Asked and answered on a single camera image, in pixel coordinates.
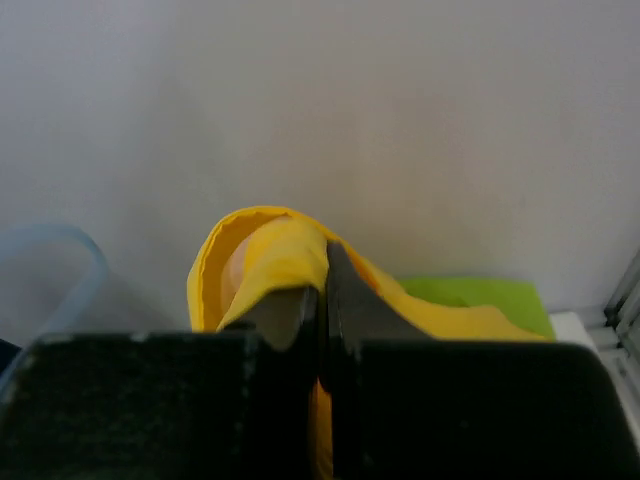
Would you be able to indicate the blue hanger of yellow shorts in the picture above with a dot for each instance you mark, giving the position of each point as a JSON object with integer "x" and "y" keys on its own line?
{"x": 50, "y": 274}

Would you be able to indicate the lime green shorts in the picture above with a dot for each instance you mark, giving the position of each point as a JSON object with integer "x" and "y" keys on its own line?
{"x": 518, "y": 301}

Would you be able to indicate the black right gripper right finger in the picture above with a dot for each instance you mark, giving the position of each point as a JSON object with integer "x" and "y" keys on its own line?
{"x": 406, "y": 405}

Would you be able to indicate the yellow shorts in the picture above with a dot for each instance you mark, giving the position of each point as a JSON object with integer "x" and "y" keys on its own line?
{"x": 260, "y": 250}

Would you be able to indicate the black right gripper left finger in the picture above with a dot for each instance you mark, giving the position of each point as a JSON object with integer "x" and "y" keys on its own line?
{"x": 229, "y": 405}

